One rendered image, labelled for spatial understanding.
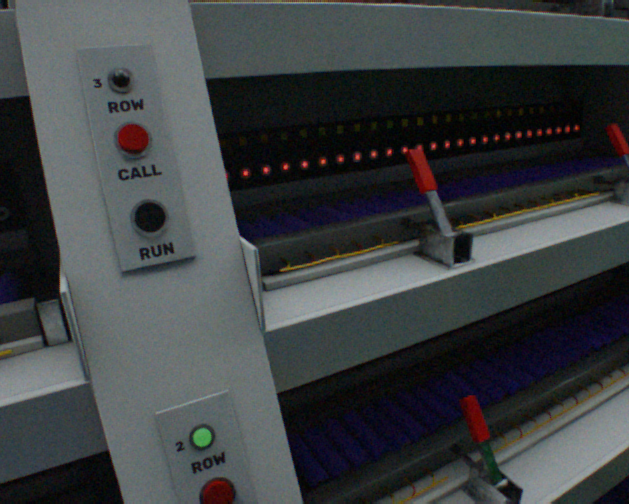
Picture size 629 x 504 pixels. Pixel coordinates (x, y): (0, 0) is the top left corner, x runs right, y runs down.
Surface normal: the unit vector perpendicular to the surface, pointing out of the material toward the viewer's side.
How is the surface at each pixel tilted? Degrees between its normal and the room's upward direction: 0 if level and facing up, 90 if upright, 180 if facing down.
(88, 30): 90
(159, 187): 90
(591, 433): 21
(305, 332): 111
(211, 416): 90
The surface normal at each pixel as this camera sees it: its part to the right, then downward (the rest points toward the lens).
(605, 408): -0.06, -0.94
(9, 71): 0.46, 0.27
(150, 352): 0.41, -0.08
